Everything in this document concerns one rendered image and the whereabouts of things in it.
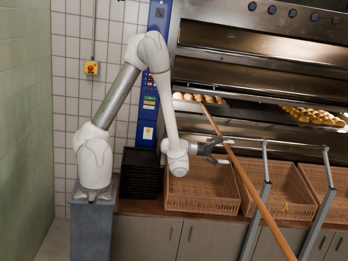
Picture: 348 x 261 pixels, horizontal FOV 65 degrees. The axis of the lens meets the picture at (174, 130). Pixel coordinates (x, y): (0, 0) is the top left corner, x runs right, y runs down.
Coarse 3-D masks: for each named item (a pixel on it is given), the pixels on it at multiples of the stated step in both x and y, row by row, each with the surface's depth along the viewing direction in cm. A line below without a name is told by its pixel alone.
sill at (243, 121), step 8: (176, 112) 222; (184, 112) 224; (192, 112) 227; (208, 120) 227; (216, 120) 227; (224, 120) 228; (232, 120) 228; (240, 120) 229; (248, 120) 230; (256, 120) 234; (280, 128) 234; (288, 128) 235; (296, 128) 235; (304, 128) 236; (312, 128) 236; (320, 128) 239; (328, 128) 243; (344, 136) 241
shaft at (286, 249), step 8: (208, 112) 224; (216, 128) 193; (224, 144) 170; (232, 152) 159; (232, 160) 153; (240, 168) 143; (240, 176) 139; (248, 184) 130; (256, 192) 124; (256, 200) 119; (264, 208) 113; (264, 216) 110; (272, 224) 105; (272, 232) 103; (280, 232) 101; (280, 240) 98; (288, 248) 94; (288, 256) 91
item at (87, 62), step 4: (84, 60) 195; (88, 60) 196; (96, 60) 201; (84, 64) 196; (88, 64) 196; (92, 64) 196; (96, 64) 196; (84, 68) 197; (96, 68) 198; (84, 72) 198; (88, 72) 198; (92, 72) 198; (96, 72) 199
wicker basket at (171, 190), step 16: (192, 160) 234; (192, 176) 236; (208, 176) 238; (224, 176) 239; (176, 192) 220; (192, 192) 223; (208, 192) 227; (224, 192) 230; (176, 208) 199; (192, 208) 199; (208, 208) 200; (224, 208) 210
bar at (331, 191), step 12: (180, 132) 188; (192, 132) 189; (204, 132) 191; (264, 144) 195; (288, 144) 198; (300, 144) 199; (312, 144) 200; (264, 156) 192; (324, 156) 201; (264, 168) 190; (264, 180) 185; (264, 192) 185; (264, 204) 189; (324, 204) 194; (324, 216) 197; (252, 228) 196; (312, 228) 203; (252, 240) 201; (312, 240) 205
